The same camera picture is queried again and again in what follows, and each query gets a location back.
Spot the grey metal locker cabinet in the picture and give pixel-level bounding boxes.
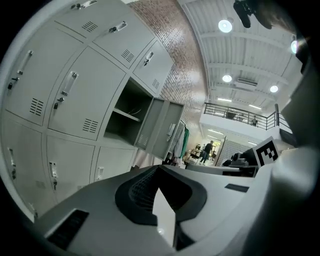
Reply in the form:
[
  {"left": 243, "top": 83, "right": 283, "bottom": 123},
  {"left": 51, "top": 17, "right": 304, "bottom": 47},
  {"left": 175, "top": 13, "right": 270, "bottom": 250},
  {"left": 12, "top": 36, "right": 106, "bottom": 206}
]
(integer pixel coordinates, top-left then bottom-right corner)
[{"left": 0, "top": 0, "right": 187, "bottom": 223}]

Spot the metal utility cart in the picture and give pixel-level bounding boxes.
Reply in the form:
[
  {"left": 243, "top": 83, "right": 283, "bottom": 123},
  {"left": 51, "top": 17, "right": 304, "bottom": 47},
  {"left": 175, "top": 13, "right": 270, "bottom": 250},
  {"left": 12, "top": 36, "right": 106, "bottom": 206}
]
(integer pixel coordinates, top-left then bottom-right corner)
[{"left": 189, "top": 147, "right": 202, "bottom": 164}]

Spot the person's face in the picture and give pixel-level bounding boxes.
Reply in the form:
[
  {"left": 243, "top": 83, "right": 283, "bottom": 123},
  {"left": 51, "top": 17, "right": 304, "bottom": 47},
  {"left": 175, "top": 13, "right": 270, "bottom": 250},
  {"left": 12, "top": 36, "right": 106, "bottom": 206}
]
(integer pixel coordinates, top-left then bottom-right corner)
[{"left": 254, "top": 0, "right": 298, "bottom": 35}]

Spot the black staircase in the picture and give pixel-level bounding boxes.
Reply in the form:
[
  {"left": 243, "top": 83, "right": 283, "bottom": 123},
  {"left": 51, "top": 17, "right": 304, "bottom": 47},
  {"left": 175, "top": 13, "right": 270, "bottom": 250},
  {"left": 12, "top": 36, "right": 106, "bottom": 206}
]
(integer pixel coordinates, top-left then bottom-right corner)
[{"left": 278, "top": 126, "right": 299, "bottom": 148}]

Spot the gray hanging garment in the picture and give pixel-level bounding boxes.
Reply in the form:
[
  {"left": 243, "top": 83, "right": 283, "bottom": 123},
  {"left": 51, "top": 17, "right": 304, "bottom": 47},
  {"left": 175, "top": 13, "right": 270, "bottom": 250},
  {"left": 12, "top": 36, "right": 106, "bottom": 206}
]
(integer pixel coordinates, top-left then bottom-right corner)
[{"left": 173, "top": 121, "right": 186, "bottom": 160}]

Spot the white air conditioner unit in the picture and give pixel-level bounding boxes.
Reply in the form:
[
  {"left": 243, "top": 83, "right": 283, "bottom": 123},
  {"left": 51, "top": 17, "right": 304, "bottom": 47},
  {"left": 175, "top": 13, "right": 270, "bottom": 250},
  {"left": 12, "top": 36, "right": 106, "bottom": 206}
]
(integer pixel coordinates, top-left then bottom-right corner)
[{"left": 234, "top": 77, "right": 259, "bottom": 90}]

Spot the grey locker door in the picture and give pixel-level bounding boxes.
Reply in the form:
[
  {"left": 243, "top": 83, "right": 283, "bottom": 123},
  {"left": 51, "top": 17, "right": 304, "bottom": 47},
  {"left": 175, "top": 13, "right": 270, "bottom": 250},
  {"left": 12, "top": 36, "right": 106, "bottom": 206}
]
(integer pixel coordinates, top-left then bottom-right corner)
[{"left": 133, "top": 96, "right": 186, "bottom": 161}]

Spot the white tiled partition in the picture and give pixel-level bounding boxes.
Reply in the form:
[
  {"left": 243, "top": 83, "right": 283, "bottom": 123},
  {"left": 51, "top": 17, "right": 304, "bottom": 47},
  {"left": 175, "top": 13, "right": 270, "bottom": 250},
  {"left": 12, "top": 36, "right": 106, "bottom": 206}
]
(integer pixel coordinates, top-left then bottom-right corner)
[{"left": 214, "top": 138, "right": 258, "bottom": 167}]

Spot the black head-mounted camera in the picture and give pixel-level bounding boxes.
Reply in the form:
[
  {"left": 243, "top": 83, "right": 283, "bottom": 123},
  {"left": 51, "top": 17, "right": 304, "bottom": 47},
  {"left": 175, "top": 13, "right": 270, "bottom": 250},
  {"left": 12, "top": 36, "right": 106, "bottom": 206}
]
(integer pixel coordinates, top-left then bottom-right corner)
[{"left": 233, "top": 0, "right": 256, "bottom": 29}]

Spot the black metal railing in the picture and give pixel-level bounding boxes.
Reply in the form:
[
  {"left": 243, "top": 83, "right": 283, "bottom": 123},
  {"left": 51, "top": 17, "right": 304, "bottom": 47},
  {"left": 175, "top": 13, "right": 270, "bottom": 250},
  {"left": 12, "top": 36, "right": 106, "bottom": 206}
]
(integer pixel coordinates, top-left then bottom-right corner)
[{"left": 203, "top": 102, "right": 293, "bottom": 131}]

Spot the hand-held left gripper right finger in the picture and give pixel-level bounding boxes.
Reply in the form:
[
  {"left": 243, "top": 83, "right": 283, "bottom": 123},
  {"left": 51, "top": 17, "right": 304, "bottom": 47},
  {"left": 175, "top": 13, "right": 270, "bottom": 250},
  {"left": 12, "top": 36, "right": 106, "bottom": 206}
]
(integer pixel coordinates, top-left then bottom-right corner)
[{"left": 159, "top": 164, "right": 263, "bottom": 252}]

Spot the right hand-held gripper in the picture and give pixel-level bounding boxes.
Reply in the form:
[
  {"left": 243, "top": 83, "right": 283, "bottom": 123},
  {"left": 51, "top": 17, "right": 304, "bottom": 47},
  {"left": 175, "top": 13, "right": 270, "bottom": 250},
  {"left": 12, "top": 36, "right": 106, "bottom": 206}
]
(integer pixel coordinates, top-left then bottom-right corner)
[{"left": 185, "top": 136, "right": 280, "bottom": 179}]

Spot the green hanging garment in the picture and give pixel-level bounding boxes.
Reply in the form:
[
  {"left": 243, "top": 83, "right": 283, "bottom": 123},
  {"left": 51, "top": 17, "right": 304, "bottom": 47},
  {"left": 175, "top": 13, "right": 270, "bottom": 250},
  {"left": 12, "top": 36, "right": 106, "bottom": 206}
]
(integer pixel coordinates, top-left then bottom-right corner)
[{"left": 181, "top": 123, "right": 190, "bottom": 159}]

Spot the beige hanging coat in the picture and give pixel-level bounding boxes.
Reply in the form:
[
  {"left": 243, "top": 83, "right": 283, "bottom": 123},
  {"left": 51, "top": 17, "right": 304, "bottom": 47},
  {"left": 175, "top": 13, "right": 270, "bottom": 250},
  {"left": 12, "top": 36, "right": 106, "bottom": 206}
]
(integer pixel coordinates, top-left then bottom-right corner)
[{"left": 131, "top": 147, "right": 162, "bottom": 169}]

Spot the person's white shirt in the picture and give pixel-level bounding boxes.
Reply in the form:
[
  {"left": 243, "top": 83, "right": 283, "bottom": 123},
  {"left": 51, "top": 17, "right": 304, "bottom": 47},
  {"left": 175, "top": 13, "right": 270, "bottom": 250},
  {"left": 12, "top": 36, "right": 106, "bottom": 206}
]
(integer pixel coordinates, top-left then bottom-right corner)
[{"left": 243, "top": 57, "right": 319, "bottom": 256}]

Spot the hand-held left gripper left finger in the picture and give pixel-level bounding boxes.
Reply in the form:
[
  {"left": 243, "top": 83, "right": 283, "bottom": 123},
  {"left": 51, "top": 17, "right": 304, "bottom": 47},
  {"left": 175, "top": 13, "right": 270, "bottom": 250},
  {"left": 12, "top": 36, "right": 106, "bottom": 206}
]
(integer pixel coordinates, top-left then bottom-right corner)
[{"left": 32, "top": 164, "right": 175, "bottom": 256}]

